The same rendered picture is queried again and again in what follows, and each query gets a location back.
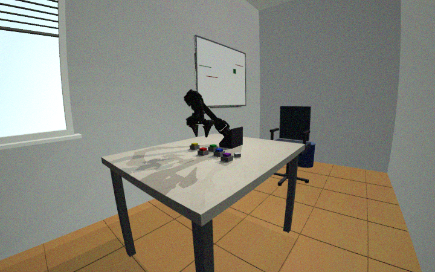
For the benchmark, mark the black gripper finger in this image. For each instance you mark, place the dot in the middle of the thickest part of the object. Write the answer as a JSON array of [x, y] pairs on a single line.
[[195, 129], [207, 129]]

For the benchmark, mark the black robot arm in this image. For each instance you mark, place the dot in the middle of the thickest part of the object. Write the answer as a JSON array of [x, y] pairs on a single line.
[[194, 99]]

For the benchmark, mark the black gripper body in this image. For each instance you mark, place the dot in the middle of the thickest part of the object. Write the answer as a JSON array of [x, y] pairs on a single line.
[[203, 120]]

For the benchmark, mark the purple button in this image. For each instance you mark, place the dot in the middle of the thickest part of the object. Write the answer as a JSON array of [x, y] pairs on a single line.
[[227, 157]]

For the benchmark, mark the blue button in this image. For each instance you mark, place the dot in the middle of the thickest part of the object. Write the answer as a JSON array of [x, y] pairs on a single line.
[[219, 152]]

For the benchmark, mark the green button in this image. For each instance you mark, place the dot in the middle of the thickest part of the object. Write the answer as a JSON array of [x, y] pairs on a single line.
[[212, 148]]

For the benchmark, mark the red button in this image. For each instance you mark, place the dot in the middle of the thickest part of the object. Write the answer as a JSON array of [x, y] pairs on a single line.
[[202, 151]]

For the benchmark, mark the yellow button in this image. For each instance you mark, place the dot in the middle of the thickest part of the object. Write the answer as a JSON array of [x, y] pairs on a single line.
[[194, 146]]

